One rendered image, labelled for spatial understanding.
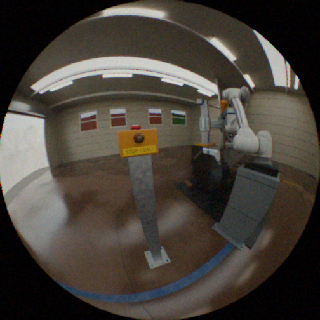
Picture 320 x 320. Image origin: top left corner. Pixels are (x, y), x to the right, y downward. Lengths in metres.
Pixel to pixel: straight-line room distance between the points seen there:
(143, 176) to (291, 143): 6.94
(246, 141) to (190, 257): 1.13
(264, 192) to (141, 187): 0.87
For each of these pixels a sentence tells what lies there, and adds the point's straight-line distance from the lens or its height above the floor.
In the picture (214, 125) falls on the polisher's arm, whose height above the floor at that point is 1.33.
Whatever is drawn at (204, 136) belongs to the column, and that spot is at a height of 1.01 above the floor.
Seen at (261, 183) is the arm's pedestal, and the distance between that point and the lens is 0.89.
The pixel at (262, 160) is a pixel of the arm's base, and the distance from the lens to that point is 0.97.
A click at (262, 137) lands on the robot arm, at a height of 1.07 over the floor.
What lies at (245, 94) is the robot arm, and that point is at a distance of 1.28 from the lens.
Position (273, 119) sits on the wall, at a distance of 6.89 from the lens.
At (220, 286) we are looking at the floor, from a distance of 1.16.
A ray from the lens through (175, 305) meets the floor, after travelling 1.09.
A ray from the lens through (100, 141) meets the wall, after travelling 7.10.
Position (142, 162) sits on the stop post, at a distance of 0.31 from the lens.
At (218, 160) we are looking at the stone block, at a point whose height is 0.67.
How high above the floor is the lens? 1.06
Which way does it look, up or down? 15 degrees down
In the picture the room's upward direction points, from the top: 3 degrees counter-clockwise
